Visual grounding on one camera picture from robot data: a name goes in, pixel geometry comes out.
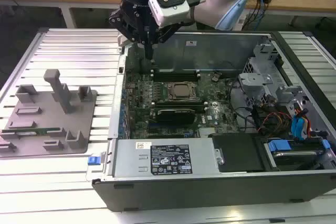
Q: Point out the silver power supply unit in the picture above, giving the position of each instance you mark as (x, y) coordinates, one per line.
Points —
(131, 161)

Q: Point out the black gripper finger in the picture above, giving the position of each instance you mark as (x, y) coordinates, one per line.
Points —
(168, 32)
(123, 22)

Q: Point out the silver finned heat sink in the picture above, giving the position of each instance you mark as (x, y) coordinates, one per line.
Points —
(208, 132)

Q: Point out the round coin battery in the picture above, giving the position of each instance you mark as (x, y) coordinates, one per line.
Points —
(215, 78)

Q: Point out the black open PC case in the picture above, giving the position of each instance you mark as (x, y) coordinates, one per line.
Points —
(210, 192)

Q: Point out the black RAM slot bank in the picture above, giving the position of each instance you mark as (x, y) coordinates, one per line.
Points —
(178, 104)
(176, 76)

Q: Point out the green RAM stick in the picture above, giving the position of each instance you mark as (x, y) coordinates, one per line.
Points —
(39, 130)
(176, 70)

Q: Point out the black graphics card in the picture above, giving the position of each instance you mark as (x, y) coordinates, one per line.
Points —
(176, 116)

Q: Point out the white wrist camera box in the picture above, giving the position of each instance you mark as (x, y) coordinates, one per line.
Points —
(170, 11)

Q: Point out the silver CPU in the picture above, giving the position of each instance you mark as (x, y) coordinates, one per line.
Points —
(181, 90)

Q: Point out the black plastic shroud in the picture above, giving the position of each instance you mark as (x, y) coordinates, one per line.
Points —
(236, 153)

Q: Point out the grey metal drive cage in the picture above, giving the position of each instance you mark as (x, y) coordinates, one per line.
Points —
(258, 77)

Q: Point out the grey parts rack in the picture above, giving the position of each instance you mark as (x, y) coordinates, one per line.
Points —
(47, 140)

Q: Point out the blue case latch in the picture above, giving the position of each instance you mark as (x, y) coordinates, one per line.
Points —
(94, 161)

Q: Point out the green motherboard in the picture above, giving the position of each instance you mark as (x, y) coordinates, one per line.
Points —
(223, 108)

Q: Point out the hard disk in blue carrier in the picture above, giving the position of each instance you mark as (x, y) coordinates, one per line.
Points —
(278, 145)

